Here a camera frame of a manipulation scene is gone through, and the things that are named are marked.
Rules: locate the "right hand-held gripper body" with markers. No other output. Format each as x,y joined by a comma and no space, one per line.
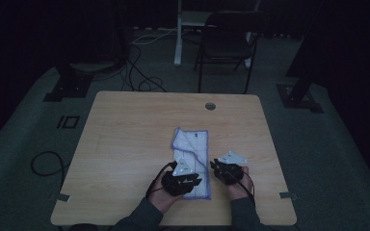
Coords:
229,171

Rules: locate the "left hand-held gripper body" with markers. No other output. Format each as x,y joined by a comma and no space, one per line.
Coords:
176,183

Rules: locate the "white cloth with blue trim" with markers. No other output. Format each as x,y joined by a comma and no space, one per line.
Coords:
197,144

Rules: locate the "person's right hand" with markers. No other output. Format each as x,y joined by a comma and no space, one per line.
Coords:
239,191

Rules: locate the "person's left hand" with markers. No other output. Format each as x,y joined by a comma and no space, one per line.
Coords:
162,199

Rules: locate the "grey tape piece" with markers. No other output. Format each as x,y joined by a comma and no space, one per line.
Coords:
63,197
288,195

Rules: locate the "black folding chair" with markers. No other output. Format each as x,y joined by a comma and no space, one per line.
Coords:
226,45

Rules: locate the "round grey stand base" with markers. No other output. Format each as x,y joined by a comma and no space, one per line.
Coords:
91,66

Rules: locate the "black stand with base plate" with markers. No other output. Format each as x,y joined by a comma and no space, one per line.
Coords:
70,88
297,96

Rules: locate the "white desk frame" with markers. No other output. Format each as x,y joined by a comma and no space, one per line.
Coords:
178,48

